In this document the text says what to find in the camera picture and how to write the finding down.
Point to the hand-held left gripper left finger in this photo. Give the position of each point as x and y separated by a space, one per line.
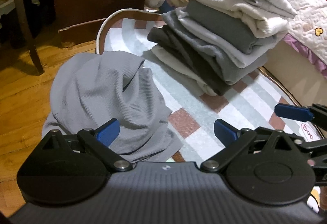
108 132

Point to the wooden chair leg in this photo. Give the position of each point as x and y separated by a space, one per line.
24 22

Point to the grey ribbed garment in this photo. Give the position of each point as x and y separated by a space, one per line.
102 91

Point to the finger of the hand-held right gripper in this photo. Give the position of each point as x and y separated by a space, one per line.
316 147
291 112

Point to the stack of folded clothes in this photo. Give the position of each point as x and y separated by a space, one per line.
204 42

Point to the small blue object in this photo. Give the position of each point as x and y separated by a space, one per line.
166 6

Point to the checked patterned rug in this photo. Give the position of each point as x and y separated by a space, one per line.
184 96

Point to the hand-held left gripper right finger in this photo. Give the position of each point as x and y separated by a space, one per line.
225 132

